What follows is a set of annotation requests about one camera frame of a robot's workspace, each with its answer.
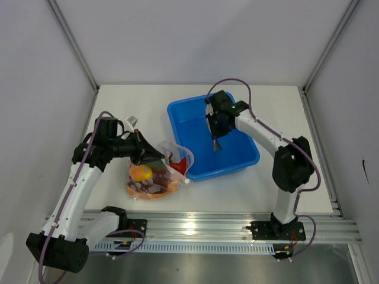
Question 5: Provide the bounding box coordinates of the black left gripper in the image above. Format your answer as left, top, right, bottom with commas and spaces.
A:
109, 129, 165, 166

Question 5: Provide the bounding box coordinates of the grey fish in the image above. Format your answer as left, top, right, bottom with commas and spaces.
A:
205, 114, 222, 151

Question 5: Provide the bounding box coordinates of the green cucumber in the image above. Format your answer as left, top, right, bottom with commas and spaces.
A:
143, 160, 166, 172

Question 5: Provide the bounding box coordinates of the yellow mango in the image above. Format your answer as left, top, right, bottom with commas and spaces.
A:
129, 165, 153, 182

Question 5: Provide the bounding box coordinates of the clear pink-dotted zip bag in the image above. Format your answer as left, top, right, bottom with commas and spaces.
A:
126, 141, 195, 200

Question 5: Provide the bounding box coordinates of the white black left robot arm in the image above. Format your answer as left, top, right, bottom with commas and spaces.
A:
26, 111, 163, 273

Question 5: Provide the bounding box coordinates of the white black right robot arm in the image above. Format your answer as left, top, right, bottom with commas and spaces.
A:
205, 91, 314, 239

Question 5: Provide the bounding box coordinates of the blue plastic bin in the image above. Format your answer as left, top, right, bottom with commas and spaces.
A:
167, 95, 261, 182

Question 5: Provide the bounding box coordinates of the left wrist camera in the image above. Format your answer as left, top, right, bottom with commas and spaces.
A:
124, 116, 138, 132

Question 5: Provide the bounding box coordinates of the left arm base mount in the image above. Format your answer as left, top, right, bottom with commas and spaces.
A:
107, 218, 147, 238

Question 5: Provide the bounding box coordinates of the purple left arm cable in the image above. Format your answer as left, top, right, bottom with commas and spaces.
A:
38, 111, 146, 284

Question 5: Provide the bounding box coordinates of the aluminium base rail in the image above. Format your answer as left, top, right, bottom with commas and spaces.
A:
127, 211, 362, 244

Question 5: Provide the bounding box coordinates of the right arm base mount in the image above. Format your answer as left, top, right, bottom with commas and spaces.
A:
245, 219, 306, 241

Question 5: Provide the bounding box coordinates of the white slotted cable duct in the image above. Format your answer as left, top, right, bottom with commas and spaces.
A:
93, 240, 275, 255

